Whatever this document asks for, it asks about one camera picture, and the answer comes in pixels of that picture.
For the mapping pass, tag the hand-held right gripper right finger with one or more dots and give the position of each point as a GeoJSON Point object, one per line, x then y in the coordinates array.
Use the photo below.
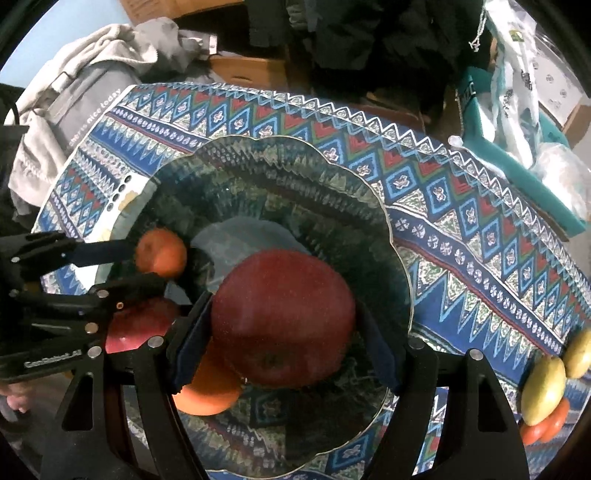
{"type": "Point", "coordinates": [379, 353]}

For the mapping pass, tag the clear plastic bag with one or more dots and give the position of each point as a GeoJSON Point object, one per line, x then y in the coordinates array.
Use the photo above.
{"type": "Point", "coordinates": [563, 173]}

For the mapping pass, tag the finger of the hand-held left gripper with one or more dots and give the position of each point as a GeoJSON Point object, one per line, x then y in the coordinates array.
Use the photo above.
{"type": "Point", "coordinates": [101, 251]}
{"type": "Point", "coordinates": [129, 288]}

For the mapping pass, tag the white printed bag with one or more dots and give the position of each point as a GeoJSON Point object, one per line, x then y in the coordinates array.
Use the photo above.
{"type": "Point", "coordinates": [512, 69]}

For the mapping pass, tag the large dark red apple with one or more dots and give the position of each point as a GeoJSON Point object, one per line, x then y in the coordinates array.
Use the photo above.
{"type": "Point", "coordinates": [281, 318]}

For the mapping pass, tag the scalloped clear glass plate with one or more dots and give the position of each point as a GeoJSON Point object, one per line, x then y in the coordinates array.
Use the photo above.
{"type": "Point", "coordinates": [295, 194]}

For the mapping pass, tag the flat cardboard box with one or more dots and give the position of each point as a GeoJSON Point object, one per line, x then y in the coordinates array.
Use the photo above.
{"type": "Point", "coordinates": [406, 110]}

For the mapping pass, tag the grey hoodie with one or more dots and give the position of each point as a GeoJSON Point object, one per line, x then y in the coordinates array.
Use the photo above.
{"type": "Point", "coordinates": [138, 44]}

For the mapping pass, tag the open brown cardboard box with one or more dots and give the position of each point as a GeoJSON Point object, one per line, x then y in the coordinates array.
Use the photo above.
{"type": "Point", "coordinates": [247, 70]}

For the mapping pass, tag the small red apple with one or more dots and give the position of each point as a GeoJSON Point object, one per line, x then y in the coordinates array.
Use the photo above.
{"type": "Point", "coordinates": [138, 323]}

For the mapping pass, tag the grey printed sweatshirt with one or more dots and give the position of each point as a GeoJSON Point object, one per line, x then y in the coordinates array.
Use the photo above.
{"type": "Point", "coordinates": [87, 117]}

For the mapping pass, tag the long black coat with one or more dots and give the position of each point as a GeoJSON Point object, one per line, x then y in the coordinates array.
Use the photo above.
{"type": "Point", "coordinates": [369, 37]}

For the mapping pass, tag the small orange tangerine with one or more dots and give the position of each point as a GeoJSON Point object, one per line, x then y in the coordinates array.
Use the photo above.
{"type": "Point", "coordinates": [161, 254]}

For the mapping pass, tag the person's left hand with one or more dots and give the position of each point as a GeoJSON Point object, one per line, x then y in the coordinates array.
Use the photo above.
{"type": "Point", "coordinates": [16, 399]}

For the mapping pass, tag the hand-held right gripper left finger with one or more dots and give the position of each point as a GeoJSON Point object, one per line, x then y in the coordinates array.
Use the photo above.
{"type": "Point", "coordinates": [194, 344]}

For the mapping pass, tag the teal plastic bin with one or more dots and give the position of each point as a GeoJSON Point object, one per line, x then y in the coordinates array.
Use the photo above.
{"type": "Point", "coordinates": [485, 127]}

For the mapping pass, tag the cardboard box under bin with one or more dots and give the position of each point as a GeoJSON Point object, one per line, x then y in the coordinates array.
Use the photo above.
{"type": "Point", "coordinates": [576, 121]}

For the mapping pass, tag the yellow-green pear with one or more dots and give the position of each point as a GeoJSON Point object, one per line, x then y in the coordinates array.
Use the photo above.
{"type": "Point", "coordinates": [580, 353]}
{"type": "Point", "coordinates": [545, 390]}

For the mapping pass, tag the blue patterned tablecloth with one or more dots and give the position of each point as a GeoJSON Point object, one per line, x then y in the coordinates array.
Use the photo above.
{"type": "Point", "coordinates": [461, 240]}

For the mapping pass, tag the white patterned storage basket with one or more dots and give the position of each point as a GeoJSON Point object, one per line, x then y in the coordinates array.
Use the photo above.
{"type": "Point", "coordinates": [561, 64]}

